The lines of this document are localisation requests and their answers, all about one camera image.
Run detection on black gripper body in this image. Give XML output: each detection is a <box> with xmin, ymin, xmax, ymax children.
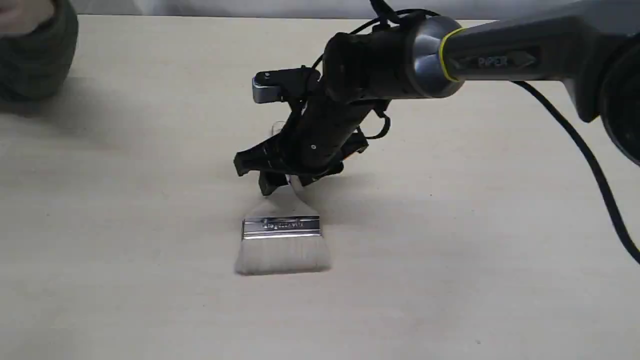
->
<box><xmin>265</xmin><ymin>93</ymin><xmax>371</xmax><ymax>187</ymax></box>

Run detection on wooden handled paint brush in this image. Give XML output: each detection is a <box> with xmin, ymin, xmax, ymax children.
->
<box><xmin>234</xmin><ymin>175</ymin><xmax>332</xmax><ymax>276</ymax></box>

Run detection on green sleeved forearm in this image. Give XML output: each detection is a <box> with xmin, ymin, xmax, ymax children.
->
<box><xmin>0</xmin><ymin>0</ymin><xmax>79</xmax><ymax>103</ymax></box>

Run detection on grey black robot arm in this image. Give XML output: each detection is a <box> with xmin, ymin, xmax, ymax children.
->
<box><xmin>233</xmin><ymin>0</ymin><xmax>639</xmax><ymax>196</ymax></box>

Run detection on bare human hand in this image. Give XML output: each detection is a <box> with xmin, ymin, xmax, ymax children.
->
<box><xmin>0</xmin><ymin>0</ymin><xmax>56</xmax><ymax>37</ymax></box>

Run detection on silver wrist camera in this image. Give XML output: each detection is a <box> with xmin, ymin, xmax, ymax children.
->
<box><xmin>252</xmin><ymin>66</ymin><xmax>321</xmax><ymax>104</ymax></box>

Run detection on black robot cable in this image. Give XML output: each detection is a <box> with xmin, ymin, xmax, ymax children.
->
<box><xmin>510</xmin><ymin>80</ymin><xmax>640</xmax><ymax>266</ymax></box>

